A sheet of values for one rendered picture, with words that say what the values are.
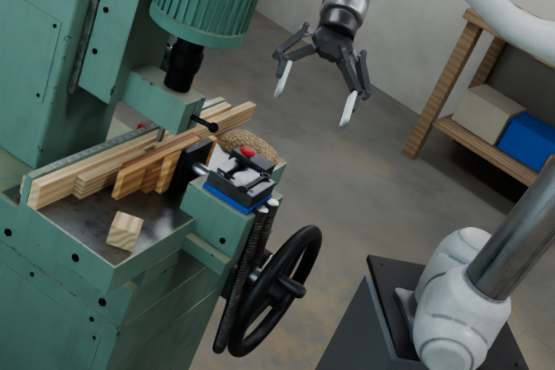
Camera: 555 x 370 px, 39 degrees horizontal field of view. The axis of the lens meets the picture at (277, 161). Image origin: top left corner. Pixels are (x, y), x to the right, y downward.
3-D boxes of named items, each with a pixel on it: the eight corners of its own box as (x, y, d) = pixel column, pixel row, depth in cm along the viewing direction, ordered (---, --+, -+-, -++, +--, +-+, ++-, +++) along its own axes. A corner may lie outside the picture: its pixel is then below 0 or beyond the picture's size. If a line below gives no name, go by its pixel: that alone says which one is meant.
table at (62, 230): (149, 330, 125) (160, 302, 122) (11, 228, 134) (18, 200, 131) (314, 206, 176) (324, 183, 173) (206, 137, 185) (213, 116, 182)
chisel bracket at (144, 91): (173, 143, 147) (186, 105, 144) (116, 106, 151) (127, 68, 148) (195, 133, 154) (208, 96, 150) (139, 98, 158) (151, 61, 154)
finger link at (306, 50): (334, 40, 150) (330, 34, 151) (286, 59, 145) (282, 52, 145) (326, 50, 154) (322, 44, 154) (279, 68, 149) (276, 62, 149)
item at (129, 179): (116, 200, 141) (125, 174, 138) (111, 196, 141) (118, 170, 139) (192, 162, 161) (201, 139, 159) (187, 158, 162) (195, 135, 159)
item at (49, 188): (35, 211, 130) (40, 186, 128) (26, 204, 131) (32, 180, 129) (225, 124, 181) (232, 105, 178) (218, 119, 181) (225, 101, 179)
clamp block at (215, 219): (230, 260, 143) (247, 221, 139) (173, 221, 147) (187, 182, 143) (269, 231, 155) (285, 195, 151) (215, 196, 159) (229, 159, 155)
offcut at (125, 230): (132, 252, 130) (138, 234, 128) (105, 243, 130) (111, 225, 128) (138, 237, 134) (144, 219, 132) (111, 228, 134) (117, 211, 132)
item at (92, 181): (79, 200, 137) (85, 181, 135) (71, 194, 138) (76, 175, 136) (250, 119, 187) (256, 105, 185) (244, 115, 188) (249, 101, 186)
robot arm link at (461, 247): (477, 300, 198) (517, 233, 187) (471, 345, 183) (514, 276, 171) (417, 272, 200) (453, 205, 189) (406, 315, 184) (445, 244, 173)
